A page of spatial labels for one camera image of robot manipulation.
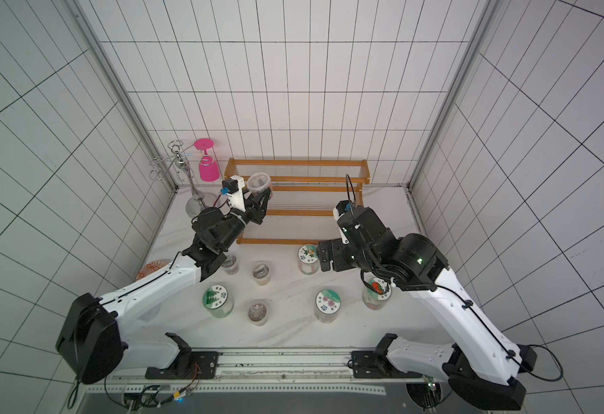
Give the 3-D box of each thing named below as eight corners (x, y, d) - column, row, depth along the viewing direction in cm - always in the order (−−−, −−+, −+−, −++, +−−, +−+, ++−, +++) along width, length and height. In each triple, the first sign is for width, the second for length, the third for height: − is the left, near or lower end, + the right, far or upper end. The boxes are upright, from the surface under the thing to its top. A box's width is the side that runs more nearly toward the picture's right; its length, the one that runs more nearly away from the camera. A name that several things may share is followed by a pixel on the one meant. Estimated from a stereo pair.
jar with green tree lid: (207, 317, 83) (199, 309, 77) (213, 294, 88) (206, 284, 82) (231, 317, 83) (225, 309, 77) (235, 294, 88) (230, 284, 82)
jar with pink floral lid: (315, 323, 83) (316, 314, 76) (315, 299, 88) (315, 289, 81) (338, 323, 83) (341, 314, 76) (336, 299, 88) (339, 289, 81)
